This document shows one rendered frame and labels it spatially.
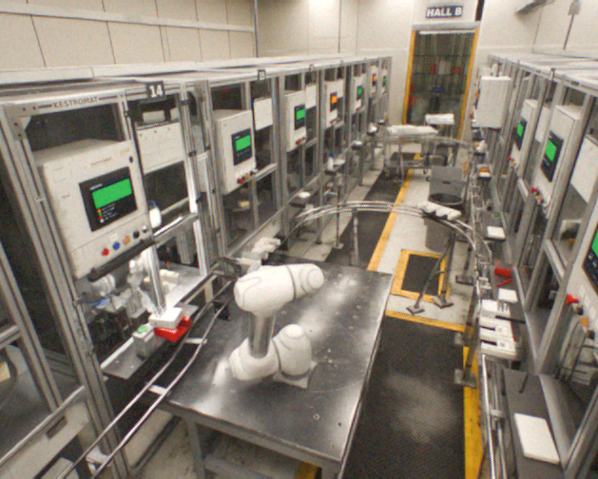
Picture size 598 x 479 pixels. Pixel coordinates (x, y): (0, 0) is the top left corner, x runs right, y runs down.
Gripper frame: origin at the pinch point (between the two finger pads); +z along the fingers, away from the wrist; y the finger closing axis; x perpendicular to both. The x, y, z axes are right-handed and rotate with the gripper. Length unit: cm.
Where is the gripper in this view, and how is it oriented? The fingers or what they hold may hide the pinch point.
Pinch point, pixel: (217, 265)
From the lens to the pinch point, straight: 211.8
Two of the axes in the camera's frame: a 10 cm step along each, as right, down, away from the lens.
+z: -9.3, -1.4, 3.3
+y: -0.1, -9.0, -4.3
